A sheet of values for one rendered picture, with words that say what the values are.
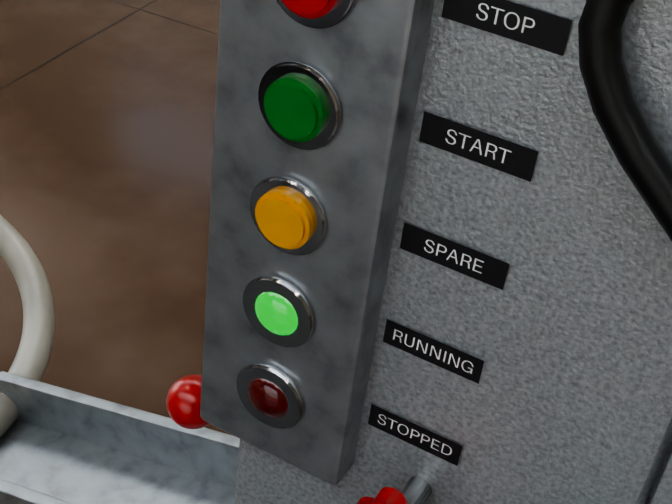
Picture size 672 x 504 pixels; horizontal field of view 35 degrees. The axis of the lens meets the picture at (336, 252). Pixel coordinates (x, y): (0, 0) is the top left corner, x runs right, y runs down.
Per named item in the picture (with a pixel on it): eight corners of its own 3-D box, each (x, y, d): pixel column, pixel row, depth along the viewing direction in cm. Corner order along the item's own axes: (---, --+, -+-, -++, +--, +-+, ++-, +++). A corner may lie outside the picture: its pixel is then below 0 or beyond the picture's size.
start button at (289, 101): (329, 142, 41) (337, 82, 40) (316, 153, 41) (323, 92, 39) (272, 121, 42) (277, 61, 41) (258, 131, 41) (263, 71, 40)
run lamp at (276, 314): (308, 333, 48) (313, 291, 46) (292, 350, 47) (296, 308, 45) (262, 313, 48) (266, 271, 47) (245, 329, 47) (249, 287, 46)
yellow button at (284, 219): (316, 248, 44) (323, 196, 43) (304, 260, 44) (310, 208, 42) (263, 226, 45) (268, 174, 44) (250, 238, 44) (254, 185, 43)
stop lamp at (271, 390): (297, 415, 51) (302, 378, 49) (282, 433, 50) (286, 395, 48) (255, 394, 51) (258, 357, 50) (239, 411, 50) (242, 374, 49)
